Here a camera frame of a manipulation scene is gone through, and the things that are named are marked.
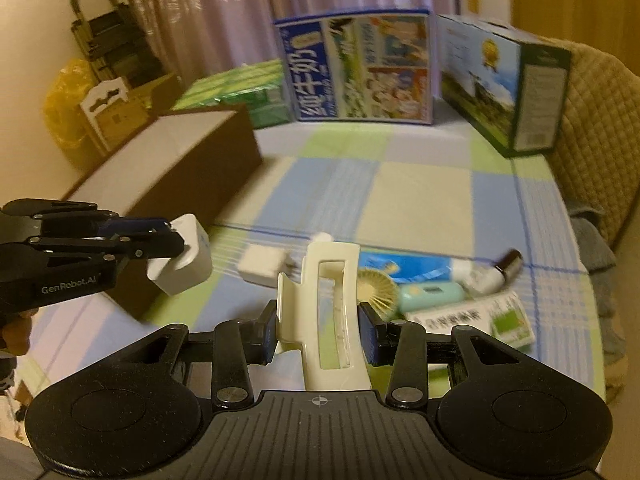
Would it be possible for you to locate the left human hand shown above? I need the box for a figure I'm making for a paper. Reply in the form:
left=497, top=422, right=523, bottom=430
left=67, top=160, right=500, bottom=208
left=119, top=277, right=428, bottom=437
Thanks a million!
left=1, top=309, right=38, bottom=356

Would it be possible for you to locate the small white adapter block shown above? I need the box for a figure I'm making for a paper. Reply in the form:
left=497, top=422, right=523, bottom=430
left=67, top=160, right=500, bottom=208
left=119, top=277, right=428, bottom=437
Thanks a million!
left=236, top=244, right=294, bottom=288

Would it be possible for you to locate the white charger cube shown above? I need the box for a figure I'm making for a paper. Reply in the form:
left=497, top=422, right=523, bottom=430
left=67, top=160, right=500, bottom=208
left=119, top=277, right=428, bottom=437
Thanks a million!
left=146, top=214, right=213, bottom=296

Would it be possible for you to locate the green white medicine box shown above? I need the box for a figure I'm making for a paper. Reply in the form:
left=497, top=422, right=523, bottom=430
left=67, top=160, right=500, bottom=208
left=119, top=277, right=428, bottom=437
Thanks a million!
left=405, top=292, right=536, bottom=348

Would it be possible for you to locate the plaid blue green tablecloth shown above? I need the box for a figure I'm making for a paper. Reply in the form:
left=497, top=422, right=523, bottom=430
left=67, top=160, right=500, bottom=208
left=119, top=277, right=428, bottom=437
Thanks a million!
left=16, top=104, right=604, bottom=393

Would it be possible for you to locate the small dark spray bottle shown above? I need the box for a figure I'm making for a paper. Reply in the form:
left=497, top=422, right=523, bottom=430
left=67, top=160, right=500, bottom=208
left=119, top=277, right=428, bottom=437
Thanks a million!
left=460, top=248, right=524, bottom=298

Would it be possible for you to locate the blue tube white cap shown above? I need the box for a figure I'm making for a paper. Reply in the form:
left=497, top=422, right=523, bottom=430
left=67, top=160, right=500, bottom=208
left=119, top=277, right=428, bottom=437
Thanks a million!
left=359, top=252, right=474, bottom=284

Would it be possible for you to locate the open cardboard carton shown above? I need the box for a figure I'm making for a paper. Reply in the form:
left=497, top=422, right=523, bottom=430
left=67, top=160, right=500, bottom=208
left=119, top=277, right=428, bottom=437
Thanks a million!
left=94, top=74, right=183, bottom=152

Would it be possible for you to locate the yellow plastic bag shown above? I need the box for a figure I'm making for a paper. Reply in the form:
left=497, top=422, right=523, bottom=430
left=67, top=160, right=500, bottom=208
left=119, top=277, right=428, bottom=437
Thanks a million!
left=43, top=58, right=102, bottom=172

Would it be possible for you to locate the grey cloth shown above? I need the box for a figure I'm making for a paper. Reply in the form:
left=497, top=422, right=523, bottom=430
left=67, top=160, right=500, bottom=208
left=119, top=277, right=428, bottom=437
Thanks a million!
left=566, top=202, right=628, bottom=403

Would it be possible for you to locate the light blue handheld fan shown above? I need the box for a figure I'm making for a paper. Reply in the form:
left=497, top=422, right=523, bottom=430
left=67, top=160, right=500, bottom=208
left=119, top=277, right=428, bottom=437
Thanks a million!
left=357, top=268, right=466, bottom=321

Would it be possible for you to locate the cream plastic hair claw clip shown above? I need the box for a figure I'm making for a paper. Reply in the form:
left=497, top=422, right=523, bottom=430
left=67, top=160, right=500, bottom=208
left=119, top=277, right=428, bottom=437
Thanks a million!
left=277, top=242, right=371, bottom=391

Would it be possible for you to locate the green white milk carton box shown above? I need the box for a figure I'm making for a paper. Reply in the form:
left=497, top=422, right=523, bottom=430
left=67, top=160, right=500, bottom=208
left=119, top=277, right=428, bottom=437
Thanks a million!
left=437, top=15, right=572, bottom=158

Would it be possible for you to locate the white carved chair back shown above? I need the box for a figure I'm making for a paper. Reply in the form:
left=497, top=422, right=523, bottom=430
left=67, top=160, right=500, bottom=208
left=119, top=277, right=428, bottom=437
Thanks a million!
left=80, top=78, right=137, bottom=155

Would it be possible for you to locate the blue milk carton box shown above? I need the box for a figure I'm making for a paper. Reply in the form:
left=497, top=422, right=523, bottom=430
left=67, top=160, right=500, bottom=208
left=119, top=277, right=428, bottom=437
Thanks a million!
left=274, top=8, right=433, bottom=125

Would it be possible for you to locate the brown cardboard storage box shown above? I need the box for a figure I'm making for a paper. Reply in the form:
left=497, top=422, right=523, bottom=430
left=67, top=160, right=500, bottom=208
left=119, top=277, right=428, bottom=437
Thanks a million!
left=62, top=103, right=264, bottom=321

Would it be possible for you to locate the green tissue pack bundle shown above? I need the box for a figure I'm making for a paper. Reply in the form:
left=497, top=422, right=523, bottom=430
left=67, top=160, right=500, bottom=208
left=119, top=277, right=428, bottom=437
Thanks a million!
left=172, top=58, right=293, bottom=129

